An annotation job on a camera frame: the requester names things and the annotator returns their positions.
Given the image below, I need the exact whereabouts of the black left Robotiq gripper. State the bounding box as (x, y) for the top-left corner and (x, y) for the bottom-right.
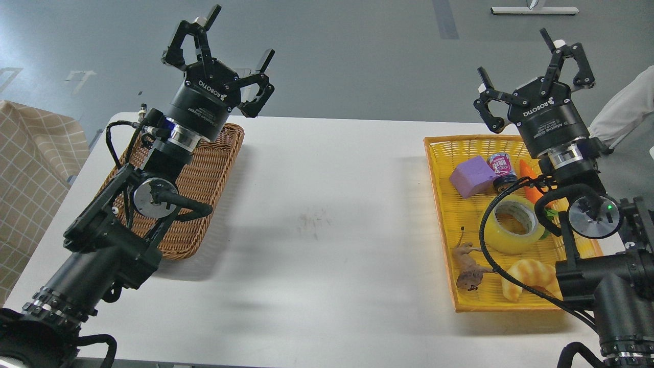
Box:
(161, 5), (276, 143)

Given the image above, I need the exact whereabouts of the yellow plastic woven basket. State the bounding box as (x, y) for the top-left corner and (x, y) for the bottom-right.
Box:
(424, 134), (603, 312)

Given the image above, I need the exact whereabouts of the brown toy animal figure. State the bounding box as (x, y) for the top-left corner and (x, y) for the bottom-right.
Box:
(452, 226), (497, 291)

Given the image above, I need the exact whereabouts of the brown wicker basket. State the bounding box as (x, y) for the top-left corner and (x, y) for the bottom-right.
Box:
(110, 123), (245, 260)

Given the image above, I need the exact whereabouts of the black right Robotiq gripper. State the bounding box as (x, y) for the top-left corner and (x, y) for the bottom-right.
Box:
(473, 28), (596, 159)

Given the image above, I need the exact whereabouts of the beige checked cloth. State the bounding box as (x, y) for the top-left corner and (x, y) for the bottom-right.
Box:
(1, 100), (89, 304)

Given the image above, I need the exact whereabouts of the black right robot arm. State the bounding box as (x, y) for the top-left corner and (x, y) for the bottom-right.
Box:
(474, 29), (653, 367)

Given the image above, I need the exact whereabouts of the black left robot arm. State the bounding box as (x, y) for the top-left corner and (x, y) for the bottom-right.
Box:
(2, 5), (275, 367)

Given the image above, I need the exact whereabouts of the white office chair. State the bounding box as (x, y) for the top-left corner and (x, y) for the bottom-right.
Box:
(589, 65), (653, 165)

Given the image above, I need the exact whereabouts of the yellow tape roll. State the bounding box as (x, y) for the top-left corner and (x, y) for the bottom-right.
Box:
(480, 195), (545, 255)

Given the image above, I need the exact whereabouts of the small pink labelled can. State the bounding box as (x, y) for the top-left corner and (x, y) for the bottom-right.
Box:
(487, 152), (518, 194)

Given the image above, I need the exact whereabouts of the white stand base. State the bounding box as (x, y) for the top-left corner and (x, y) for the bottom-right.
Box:
(490, 1), (580, 16)

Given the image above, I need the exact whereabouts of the purple foam block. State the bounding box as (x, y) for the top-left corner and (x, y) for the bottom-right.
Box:
(449, 155), (498, 199)

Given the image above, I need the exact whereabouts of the orange toy carrot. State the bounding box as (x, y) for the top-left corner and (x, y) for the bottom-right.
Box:
(519, 159), (558, 221)

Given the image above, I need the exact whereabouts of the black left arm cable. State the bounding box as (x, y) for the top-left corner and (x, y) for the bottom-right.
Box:
(105, 120), (149, 169)

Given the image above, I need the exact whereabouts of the toy croissant bread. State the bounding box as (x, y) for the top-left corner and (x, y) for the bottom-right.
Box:
(501, 259), (563, 302)

